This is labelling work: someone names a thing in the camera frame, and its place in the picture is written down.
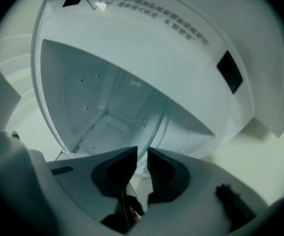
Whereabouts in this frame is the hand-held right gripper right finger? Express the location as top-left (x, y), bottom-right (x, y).
top-left (136, 146), bottom-right (268, 236)

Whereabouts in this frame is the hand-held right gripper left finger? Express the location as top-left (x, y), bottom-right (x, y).
top-left (46, 146), bottom-right (145, 232)

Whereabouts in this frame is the white table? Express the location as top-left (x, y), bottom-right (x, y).
top-left (203, 131), bottom-right (284, 207)

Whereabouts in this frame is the white microwave oven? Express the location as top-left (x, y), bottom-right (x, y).
top-left (30, 0), bottom-right (284, 162)

